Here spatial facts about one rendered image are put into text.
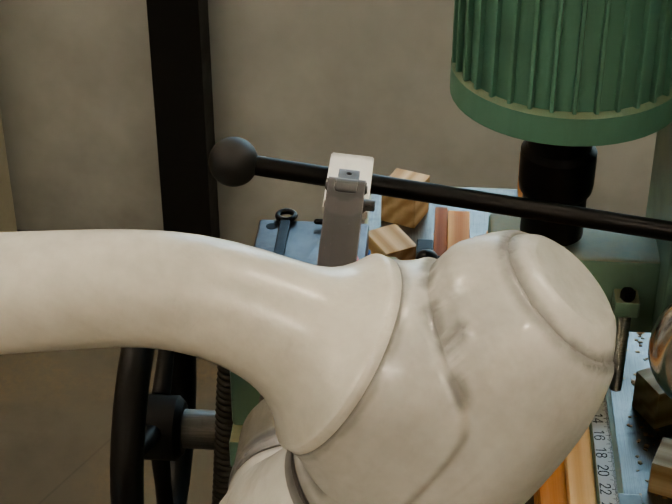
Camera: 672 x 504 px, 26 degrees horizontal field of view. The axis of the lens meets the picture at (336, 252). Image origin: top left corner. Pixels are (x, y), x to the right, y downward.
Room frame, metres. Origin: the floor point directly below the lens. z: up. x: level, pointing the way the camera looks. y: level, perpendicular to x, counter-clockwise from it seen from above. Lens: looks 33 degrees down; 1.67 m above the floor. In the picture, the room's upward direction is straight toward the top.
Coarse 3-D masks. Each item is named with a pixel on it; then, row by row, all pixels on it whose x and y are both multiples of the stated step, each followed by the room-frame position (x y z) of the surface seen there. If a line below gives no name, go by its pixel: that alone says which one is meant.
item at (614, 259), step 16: (496, 224) 1.02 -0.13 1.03; (512, 224) 1.02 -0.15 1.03; (592, 240) 1.00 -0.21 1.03; (608, 240) 1.00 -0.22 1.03; (624, 240) 1.00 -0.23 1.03; (640, 240) 1.00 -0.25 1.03; (576, 256) 0.97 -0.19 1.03; (592, 256) 0.97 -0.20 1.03; (608, 256) 0.97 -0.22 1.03; (624, 256) 0.97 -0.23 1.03; (640, 256) 0.97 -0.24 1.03; (656, 256) 0.97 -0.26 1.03; (592, 272) 0.97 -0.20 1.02; (608, 272) 0.97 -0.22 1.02; (624, 272) 0.96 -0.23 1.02; (640, 272) 0.96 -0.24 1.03; (656, 272) 0.96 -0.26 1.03; (608, 288) 0.96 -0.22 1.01; (640, 288) 0.96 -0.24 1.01; (656, 288) 0.96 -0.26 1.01; (640, 304) 0.96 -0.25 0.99; (640, 320) 0.96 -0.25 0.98
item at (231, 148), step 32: (224, 160) 0.87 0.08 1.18; (256, 160) 0.88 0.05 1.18; (288, 160) 0.88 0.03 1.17; (384, 192) 0.87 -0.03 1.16; (416, 192) 0.87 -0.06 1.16; (448, 192) 0.87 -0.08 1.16; (480, 192) 0.87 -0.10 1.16; (576, 224) 0.86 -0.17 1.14; (608, 224) 0.86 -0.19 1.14; (640, 224) 0.85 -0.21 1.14
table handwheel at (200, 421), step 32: (128, 352) 0.97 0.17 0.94; (160, 352) 1.09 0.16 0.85; (128, 384) 0.94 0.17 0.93; (160, 384) 1.06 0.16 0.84; (192, 384) 1.14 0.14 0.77; (128, 416) 0.92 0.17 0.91; (160, 416) 1.01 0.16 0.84; (192, 416) 1.02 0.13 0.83; (128, 448) 0.91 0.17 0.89; (160, 448) 1.00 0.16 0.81; (192, 448) 1.01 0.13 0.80; (128, 480) 0.90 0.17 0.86; (160, 480) 1.02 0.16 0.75
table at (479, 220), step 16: (496, 192) 1.30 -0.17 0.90; (512, 192) 1.30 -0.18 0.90; (432, 208) 1.27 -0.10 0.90; (448, 208) 1.27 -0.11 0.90; (368, 224) 1.24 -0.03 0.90; (384, 224) 1.24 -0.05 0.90; (432, 224) 1.24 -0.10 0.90; (480, 224) 1.24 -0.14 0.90; (416, 240) 1.21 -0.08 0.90; (240, 432) 0.95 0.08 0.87
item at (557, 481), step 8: (520, 192) 1.26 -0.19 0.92; (560, 464) 0.83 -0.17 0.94; (560, 472) 0.82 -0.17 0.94; (552, 480) 0.81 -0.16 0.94; (560, 480) 0.81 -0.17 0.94; (544, 488) 0.80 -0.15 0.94; (552, 488) 0.80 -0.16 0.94; (560, 488) 0.80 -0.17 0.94; (536, 496) 0.82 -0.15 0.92; (544, 496) 0.80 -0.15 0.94; (552, 496) 0.80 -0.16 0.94; (560, 496) 0.80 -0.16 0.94
